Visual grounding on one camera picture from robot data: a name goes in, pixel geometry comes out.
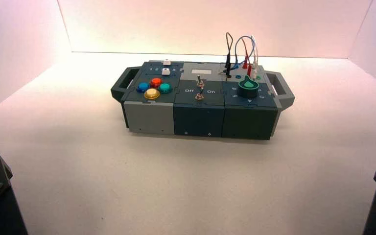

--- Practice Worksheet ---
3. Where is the yellow round push button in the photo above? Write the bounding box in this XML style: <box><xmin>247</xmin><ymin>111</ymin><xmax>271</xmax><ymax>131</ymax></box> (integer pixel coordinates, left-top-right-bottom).
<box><xmin>143</xmin><ymin>88</ymin><xmax>161</xmax><ymax>100</ymax></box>

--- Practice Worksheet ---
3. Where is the orange round push button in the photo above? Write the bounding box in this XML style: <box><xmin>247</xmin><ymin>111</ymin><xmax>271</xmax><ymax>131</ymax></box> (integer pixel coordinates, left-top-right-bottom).
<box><xmin>149</xmin><ymin>77</ymin><xmax>164</xmax><ymax>89</ymax></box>

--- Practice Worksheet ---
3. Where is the red jumper cable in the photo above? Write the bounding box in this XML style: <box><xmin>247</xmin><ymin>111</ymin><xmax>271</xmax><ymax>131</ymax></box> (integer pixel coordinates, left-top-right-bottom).
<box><xmin>241</xmin><ymin>39</ymin><xmax>253</xmax><ymax>77</ymax></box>

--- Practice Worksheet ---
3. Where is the grey and teal control box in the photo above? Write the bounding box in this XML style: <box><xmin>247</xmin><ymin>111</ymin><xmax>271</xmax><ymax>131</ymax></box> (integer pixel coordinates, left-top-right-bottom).
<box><xmin>111</xmin><ymin>60</ymin><xmax>295</xmax><ymax>141</ymax></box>

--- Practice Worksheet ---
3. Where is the green rotary selector knob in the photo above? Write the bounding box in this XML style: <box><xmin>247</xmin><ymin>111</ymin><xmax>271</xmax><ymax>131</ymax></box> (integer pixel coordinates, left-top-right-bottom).
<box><xmin>237</xmin><ymin>75</ymin><xmax>259</xmax><ymax>99</ymax></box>

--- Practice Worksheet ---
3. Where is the blue jumper cable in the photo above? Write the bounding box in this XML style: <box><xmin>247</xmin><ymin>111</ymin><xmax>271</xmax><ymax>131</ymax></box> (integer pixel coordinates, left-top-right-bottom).
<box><xmin>231</xmin><ymin>35</ymin><xmax>257</xmax><ymax>71</ymax></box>

